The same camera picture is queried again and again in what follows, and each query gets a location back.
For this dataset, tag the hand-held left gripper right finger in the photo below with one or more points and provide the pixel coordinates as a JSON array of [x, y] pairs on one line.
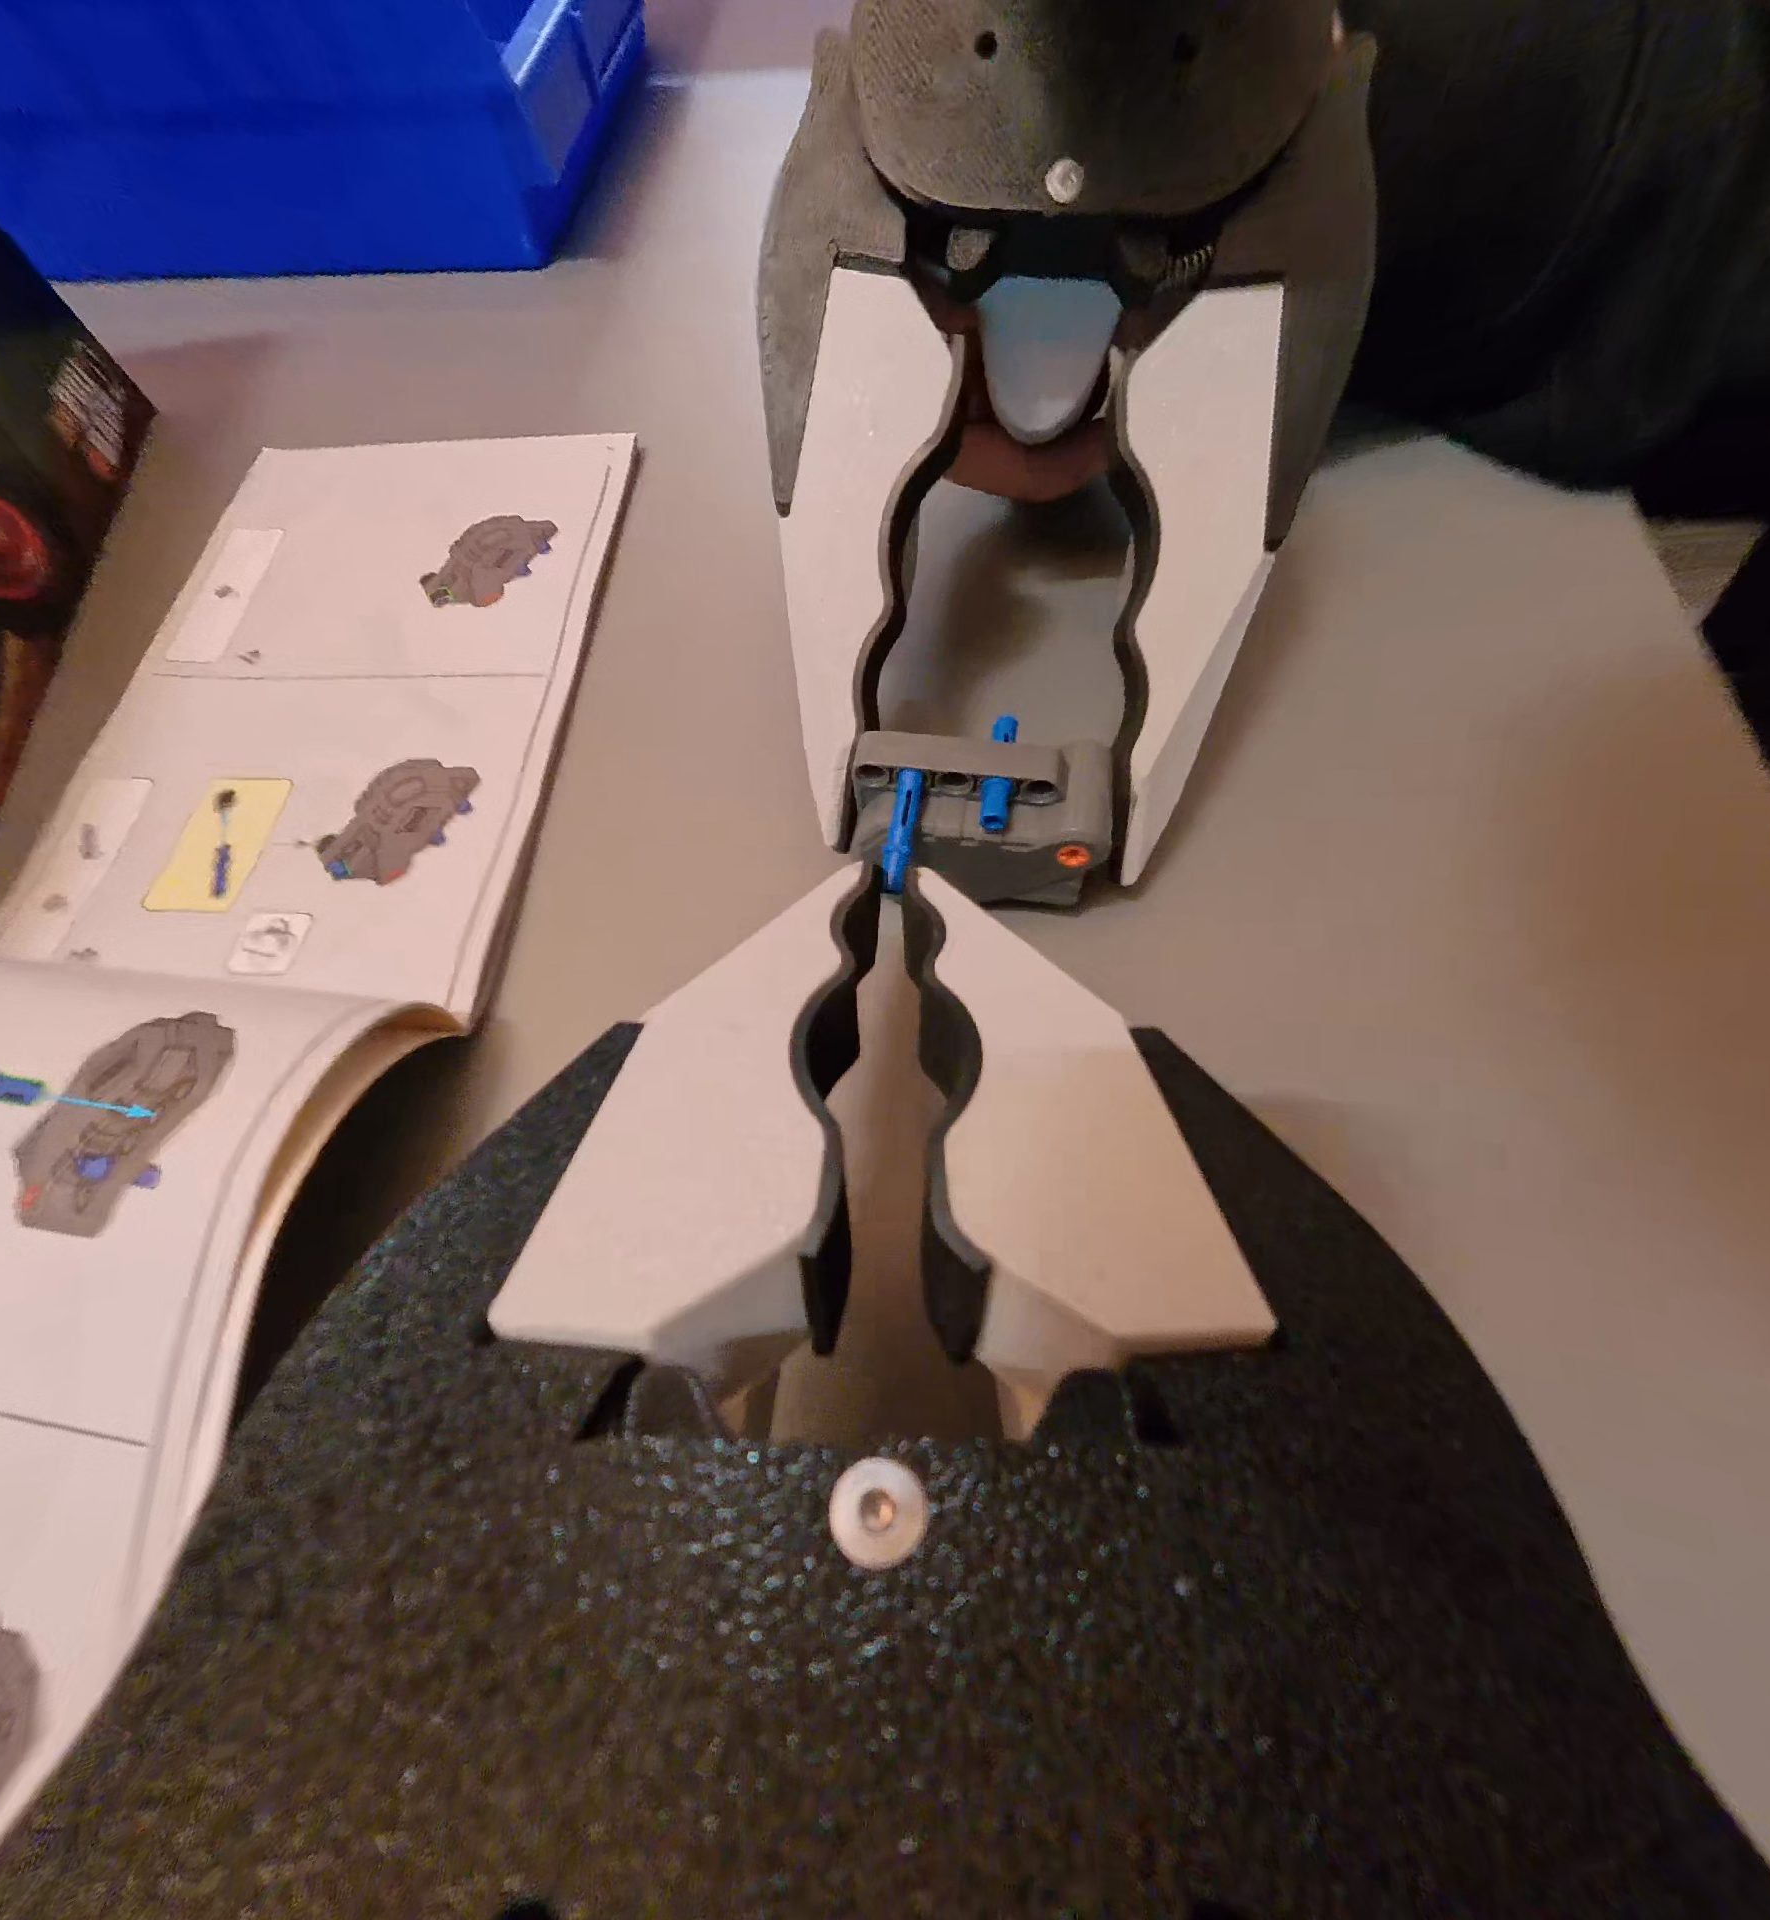
[[1109, 1186]]

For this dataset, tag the toy instruction booklet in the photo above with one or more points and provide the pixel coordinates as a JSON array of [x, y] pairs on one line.
[[376, 631]]

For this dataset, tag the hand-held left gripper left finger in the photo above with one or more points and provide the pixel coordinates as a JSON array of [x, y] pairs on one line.
[[691, 1186]]

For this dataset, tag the grey toy beam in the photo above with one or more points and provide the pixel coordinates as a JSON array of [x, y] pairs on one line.
[[959, 747]]

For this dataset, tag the blue storage bin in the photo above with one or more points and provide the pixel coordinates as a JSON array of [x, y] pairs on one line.
[[225, 120], [592, 90]]

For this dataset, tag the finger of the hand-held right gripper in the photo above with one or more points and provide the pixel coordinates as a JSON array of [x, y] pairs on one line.
[[847, 496], [1216, 496]]

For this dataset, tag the person's right hand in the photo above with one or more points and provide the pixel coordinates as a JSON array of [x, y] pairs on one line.
[[1043, 473]]

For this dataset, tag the grey desk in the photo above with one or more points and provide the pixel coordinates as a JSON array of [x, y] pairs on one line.
[[1425, 976]]

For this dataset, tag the black toy set box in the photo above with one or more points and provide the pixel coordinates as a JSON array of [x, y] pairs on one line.
[[3, 526]]

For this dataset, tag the grey toy motor block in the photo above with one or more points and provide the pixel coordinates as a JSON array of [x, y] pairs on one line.
[[1027, 857]]

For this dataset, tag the blue toy connector pin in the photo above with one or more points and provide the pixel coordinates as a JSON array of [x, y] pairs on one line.
[[995, 809], [903, 842]]

